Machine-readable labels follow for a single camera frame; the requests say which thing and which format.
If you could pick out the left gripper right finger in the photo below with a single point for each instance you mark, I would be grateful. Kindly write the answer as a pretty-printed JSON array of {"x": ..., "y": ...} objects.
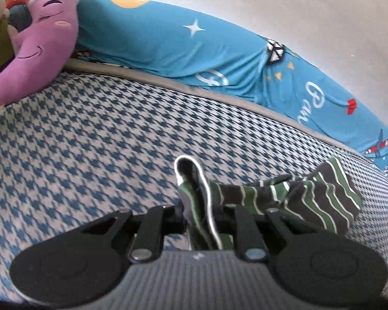
[{"x": 253, "y": 237}]

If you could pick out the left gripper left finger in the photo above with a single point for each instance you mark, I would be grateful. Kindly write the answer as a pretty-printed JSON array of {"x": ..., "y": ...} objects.
[{"x": 139, "y": 238}]

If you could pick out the green grey striped t-shirt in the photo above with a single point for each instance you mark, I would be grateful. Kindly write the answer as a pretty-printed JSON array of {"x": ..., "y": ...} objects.
[{"x": 326, "y": 197}]

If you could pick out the houndstooth bed mat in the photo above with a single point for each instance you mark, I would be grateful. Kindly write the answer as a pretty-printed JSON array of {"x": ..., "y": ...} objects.
[{"x": 96, "y": 141}]

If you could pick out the blue printed quilt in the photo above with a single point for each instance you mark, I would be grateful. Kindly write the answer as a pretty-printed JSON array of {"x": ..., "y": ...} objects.
[{"x": 202, "y": 51}]

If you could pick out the purple plush toy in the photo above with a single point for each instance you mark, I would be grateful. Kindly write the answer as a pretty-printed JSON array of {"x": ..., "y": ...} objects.
[{"x": 41, "y": 50}]

